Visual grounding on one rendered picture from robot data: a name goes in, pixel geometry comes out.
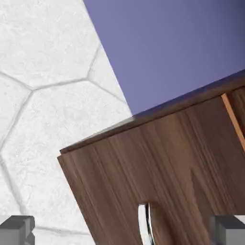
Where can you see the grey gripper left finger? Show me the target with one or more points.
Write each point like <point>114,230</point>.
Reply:
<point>13,232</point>

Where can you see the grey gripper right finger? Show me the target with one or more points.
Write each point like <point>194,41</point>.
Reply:
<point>229,231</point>

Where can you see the dark wood drawer front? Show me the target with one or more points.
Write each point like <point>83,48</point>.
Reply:
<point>172,162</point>
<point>238,104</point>

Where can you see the dark wood cabinet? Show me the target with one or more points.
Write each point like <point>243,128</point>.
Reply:
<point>191,102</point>

